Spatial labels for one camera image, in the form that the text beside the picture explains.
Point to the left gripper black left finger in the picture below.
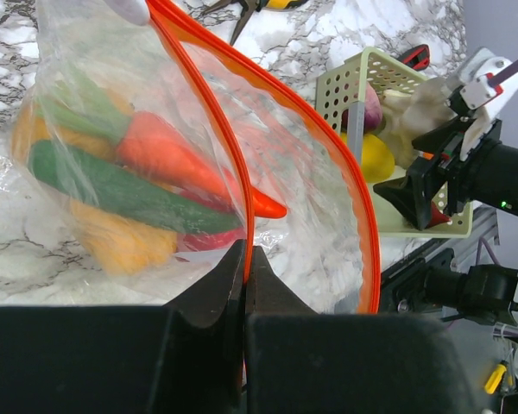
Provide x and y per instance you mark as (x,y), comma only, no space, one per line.
(185,356)

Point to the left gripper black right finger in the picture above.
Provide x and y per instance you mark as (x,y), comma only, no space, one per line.
(299,361)

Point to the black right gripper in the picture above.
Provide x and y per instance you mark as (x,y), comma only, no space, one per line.
(488,175)

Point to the yellow toy mango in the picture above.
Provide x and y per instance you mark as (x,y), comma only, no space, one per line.
(377,162)

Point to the purple toy onion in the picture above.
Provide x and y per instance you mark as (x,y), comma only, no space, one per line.
(372,110)

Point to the yellow toy bell pepper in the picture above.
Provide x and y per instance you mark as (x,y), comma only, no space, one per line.
(121,246)

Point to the green perforated plastic basket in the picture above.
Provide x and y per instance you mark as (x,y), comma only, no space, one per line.
(340,95)

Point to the green toy chili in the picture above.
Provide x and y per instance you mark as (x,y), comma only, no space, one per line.
(110,188)

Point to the clear zip bag orange zipper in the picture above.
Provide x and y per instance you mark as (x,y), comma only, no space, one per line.
(302,198)

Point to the orange yellow toy fruit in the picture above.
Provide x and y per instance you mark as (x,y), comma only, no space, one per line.
(91,124)

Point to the orange toy carrot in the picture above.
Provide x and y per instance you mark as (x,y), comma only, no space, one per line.
(156,149)

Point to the dark red toy fruit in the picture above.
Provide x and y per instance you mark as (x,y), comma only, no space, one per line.
(437,216)

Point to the white toy garlic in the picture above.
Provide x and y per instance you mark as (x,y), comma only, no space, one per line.
(408,116)

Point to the red black tool behind basket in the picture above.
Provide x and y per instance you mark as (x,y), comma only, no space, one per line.
(417,58)

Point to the yellow black needle-nose pliers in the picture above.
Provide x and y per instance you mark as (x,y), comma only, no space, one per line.
(249,7)

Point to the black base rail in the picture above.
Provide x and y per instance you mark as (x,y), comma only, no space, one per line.
(403,282)

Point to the yellow handled screwdriver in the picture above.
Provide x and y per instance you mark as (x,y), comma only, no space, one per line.
(495,378)

